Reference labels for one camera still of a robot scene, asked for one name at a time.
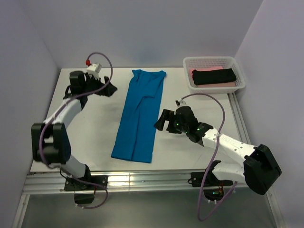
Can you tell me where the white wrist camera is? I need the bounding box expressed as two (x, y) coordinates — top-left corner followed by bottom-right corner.
(86, 63), (102, 77)
(175, 99), (188, 108)

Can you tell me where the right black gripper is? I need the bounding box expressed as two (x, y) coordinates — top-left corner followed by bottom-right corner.
(154, 109), (189, 134)

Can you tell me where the pink folded t-shirt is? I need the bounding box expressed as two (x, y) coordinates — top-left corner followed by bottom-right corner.
(189, 66), (236, 88)

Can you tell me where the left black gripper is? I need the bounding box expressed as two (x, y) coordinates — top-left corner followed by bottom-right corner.
(82, 72), (116, 97)

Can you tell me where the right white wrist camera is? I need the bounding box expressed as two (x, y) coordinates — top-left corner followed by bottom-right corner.
(175, 99), (188, 108)

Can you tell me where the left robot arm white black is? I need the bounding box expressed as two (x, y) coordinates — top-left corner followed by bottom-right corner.
(31, 70), (117, 190)

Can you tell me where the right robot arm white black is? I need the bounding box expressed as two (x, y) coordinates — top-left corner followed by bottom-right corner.
(154, 106), (282, 195)

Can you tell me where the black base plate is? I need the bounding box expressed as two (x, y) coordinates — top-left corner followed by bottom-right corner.
(188, 171), (233, 187)
(64, 175), (108, 191)

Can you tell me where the white plastic basket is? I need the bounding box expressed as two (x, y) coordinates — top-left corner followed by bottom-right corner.
(183, 56), (246, 94)

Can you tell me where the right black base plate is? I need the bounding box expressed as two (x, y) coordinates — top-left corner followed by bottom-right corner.
(188, 171), (233, 187)

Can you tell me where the blue t-shirt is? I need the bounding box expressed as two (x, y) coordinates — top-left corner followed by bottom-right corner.
(111, 69), (167, 163)

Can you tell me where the black rolled t-shirt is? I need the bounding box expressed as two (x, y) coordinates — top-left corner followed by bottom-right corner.
(192, 68), (237, 86)

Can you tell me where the aluminium rail frame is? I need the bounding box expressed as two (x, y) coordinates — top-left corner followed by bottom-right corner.
(13, 90), (285, 228)

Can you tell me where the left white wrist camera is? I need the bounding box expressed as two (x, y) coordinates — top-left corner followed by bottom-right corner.
(86, 63), (102, 77)

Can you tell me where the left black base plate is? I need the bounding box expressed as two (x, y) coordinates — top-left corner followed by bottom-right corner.
(64, 175), (108, 191)

